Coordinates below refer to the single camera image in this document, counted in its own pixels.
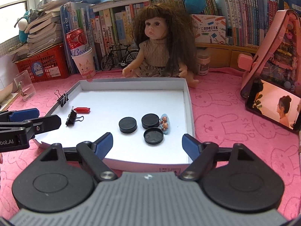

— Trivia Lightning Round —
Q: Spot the black round puck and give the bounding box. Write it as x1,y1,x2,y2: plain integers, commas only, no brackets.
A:
141,113,160,129
118,117,137,134

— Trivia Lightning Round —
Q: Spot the stack of books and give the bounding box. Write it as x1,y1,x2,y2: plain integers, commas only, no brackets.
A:
8,0,74,53

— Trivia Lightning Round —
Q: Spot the clear glass mug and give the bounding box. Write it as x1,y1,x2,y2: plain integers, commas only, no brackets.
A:
14,70,36,101

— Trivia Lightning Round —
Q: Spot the red beer can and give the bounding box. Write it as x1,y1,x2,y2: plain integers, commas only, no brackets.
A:
66,28,90,57

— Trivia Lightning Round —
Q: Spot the pencil pattern white box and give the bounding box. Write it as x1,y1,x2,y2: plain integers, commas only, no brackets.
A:
191,14,226,44

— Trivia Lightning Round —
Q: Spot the brown haired doll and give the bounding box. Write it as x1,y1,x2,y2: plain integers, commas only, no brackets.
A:
122,3,199,87

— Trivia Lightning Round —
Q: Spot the blue plush toy right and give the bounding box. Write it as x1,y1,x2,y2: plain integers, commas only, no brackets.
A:
185,0,206,14

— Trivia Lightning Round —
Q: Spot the red pen cap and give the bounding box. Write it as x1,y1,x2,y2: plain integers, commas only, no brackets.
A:
73,107,90,114

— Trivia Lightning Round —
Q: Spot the small binder clip on box edge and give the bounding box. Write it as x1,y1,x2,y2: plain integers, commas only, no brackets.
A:
54,90,69,107

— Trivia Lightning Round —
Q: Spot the small white jar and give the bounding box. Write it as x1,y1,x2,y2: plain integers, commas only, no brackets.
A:
197,50,211,76

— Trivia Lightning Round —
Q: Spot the small blue figurine charm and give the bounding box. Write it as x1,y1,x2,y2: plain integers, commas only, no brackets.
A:
159,114,170,135

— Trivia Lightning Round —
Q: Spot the row of upright books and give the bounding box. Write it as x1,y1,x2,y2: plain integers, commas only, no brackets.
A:
60,0,278,78

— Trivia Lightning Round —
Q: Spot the black round lid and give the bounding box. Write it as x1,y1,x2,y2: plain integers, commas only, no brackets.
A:
143,127,164,145

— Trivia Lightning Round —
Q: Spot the smartphone playing video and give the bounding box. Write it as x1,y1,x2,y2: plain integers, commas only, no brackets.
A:
245,78,300,133

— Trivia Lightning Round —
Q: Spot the white paper cup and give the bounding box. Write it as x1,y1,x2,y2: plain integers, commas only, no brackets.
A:
72,48,96,79

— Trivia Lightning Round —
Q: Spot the blue white plush left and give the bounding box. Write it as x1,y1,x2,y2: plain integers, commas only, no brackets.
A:
14,9,34,43

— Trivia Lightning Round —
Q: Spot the white shallow cardboard box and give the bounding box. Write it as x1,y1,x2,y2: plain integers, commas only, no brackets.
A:
34,78,195,173

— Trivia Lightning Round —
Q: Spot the miniature black bicycle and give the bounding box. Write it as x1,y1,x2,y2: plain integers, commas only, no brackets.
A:
100,43,139,71

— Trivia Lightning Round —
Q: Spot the red plastic crate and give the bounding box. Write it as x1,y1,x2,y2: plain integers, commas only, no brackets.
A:
15,43,69,83

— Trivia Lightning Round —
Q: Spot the pink triangular toy house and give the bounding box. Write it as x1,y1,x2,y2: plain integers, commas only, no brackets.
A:
238,9,300,98

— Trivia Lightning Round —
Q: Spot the large black binder clip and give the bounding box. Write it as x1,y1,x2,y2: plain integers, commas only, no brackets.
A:
65,108,84,126

